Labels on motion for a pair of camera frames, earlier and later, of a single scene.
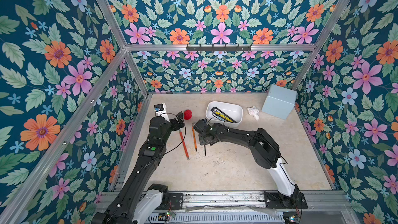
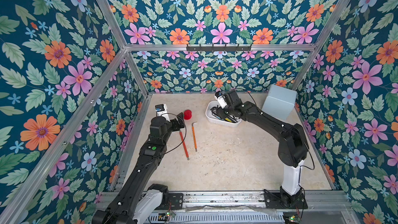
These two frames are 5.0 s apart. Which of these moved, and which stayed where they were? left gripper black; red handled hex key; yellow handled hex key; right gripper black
Moved: right gripper black
Stayed: red handled hex key; left gripper black; yellow handled hex key
